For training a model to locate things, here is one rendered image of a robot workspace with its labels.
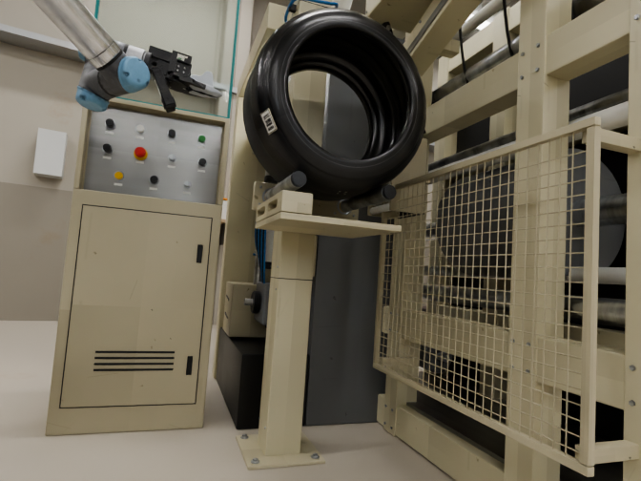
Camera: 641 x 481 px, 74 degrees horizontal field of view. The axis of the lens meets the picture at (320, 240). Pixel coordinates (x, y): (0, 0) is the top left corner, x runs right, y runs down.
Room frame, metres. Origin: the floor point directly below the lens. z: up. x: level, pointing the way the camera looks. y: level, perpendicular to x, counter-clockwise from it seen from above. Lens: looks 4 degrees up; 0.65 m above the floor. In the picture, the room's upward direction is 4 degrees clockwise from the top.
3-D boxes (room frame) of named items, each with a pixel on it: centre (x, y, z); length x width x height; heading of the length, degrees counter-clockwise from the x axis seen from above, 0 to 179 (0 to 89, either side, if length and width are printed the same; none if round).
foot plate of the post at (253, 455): (1.60, 0.10, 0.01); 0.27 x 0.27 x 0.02; 19
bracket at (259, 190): (1.53, 0.06, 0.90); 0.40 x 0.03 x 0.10; 109
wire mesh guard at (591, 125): (1.26, -0.39, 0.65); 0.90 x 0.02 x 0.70; 19
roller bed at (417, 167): (1.70, -0.29, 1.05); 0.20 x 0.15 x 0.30; 19
